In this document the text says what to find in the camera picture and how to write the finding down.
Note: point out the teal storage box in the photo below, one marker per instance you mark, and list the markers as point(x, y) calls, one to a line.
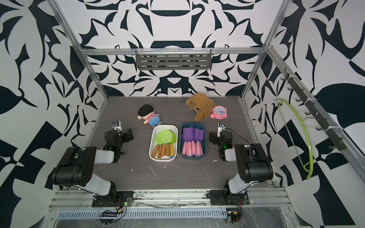
point(193, 125)

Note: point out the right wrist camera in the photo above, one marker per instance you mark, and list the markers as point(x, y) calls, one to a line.
point(221, 127)

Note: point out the grey hook rail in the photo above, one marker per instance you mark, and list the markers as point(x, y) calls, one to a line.
point(341, 141)

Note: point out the plush doll black hair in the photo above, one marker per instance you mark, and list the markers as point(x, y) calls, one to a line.
point(147, 113)

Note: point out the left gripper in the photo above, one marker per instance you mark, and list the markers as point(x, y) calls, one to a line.
point(110, 133)

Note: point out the purple shovel pink handle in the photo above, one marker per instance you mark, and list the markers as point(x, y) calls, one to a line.
point(194, 143)
point(189, 144)
point(185, 136)
point(199, 136)

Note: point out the pink alarm clock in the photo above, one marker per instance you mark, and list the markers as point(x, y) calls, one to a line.
point(219, 112)

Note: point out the grey wall shelf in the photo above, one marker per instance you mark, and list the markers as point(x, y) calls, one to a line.
point(173, 59)

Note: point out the white storage box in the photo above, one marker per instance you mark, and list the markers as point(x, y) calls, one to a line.
point(157, 129)

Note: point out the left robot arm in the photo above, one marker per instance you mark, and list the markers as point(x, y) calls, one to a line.
point(76, 170)

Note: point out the brown plush dog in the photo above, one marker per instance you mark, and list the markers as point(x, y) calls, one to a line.
point(201, 104)

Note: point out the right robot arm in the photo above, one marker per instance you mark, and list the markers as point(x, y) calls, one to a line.
point(253, 168)

